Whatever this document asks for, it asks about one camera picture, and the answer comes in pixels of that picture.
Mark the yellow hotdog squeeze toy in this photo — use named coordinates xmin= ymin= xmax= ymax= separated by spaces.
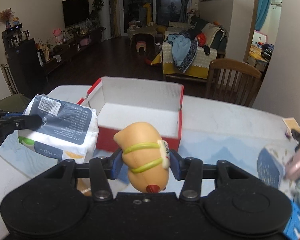
xmin=113 ymin=122 xmax=170 ymax=193

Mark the white blue tissue pack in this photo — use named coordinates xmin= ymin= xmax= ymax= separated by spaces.
xmin=18 ymin=95 xmax=99 ymax=164

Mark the dark wooden tv cabinet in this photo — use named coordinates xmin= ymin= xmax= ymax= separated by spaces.
xmin=1 ymin=24 xmax=104 ymax=95

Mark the red cardboard shoe box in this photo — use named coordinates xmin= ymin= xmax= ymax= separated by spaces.
xmin=78 ymin=76 xmax=184 ymax=152

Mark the wooden dining chair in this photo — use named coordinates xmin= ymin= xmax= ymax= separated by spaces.
xmin=205 ymin=59 xmax=262 ymax=107

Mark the pink stuffed toy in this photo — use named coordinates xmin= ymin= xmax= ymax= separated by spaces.
xmin=53 ymin=28 xmax=62 ymax=45

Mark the pink ceramic mug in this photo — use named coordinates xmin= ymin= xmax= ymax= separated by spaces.
xmin=285 ymin=148 xmax=300 ymax=181

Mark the blue rubber glove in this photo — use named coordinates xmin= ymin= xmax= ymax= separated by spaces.
xmin=283 ymin=201 xmax=300 ymax=240

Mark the sofa with clothes pile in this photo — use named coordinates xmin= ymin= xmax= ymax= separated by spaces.
xmin=151 ymin=15 xmax=228 ymax=79

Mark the black flat television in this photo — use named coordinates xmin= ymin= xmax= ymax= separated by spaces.
xmin=62 ymin=0 xmax=90 ymax=27

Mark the small pink stool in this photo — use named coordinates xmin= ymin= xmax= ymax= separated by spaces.
xmin=136 ymin=41 xmax=147 ymax=53

